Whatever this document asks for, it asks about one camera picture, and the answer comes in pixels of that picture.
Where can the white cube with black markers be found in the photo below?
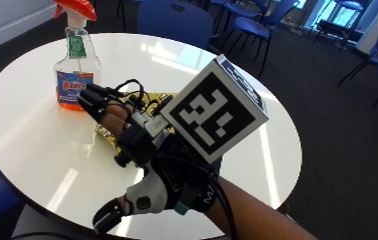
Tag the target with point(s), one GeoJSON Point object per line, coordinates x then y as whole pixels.
{"type": "Point", "coordinates": [216, 116]}

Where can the clear spray bottle orange liquid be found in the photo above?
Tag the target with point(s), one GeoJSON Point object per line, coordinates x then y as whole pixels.
{"type": "Point", "coordinates": [76, 66]}

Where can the yellow snack packet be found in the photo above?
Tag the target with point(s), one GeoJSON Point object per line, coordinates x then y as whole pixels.
{"type": "Point", "coordinates": [110, 136]}

